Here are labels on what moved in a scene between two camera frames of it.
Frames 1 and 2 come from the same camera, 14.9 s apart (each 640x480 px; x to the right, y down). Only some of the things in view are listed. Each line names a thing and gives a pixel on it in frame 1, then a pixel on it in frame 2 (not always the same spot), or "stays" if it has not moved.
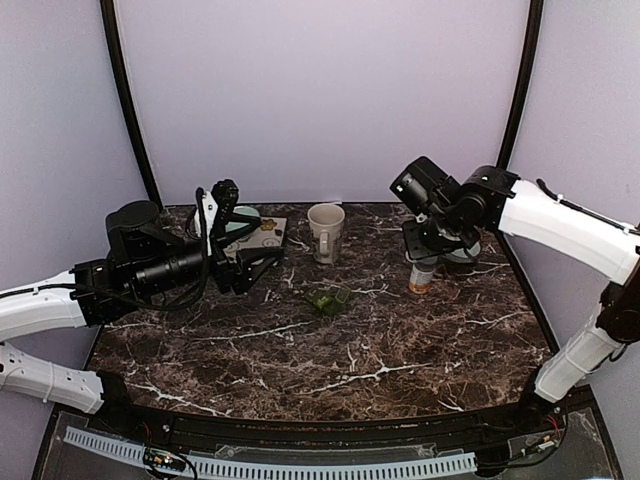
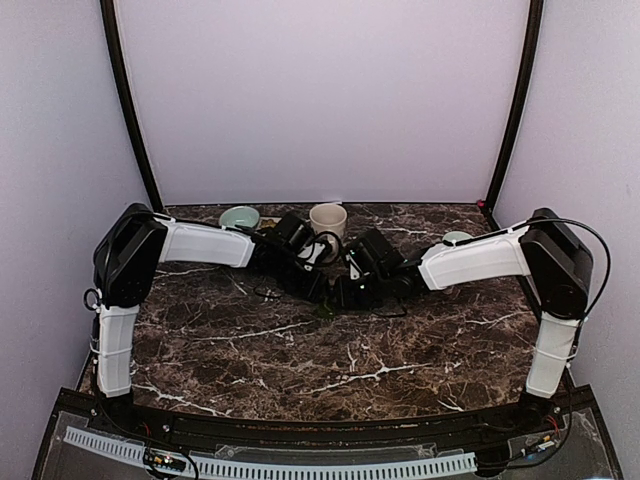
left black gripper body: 226,275 -> 303,289
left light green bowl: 241,210 stays
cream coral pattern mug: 325,223 stays
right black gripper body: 431,242 -> 363,298
